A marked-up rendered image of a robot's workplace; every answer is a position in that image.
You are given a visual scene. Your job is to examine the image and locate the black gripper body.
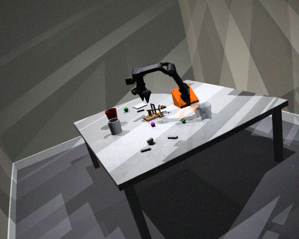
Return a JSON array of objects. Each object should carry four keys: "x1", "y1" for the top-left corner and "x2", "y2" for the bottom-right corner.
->
[{"x1": 136, "y1": 82, "x2": 151, "y2": 96}]

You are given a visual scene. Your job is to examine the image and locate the white ball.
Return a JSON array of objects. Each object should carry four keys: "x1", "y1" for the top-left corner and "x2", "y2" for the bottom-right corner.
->
[{"x1": 147, "y1": 137, "x2": 153, "y2": 144}]

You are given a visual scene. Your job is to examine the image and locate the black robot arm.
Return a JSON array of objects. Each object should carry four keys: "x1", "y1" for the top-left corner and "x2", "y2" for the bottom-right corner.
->
[{"x1": 125, "y1": 62, "x2": 190, "y2": 101}]

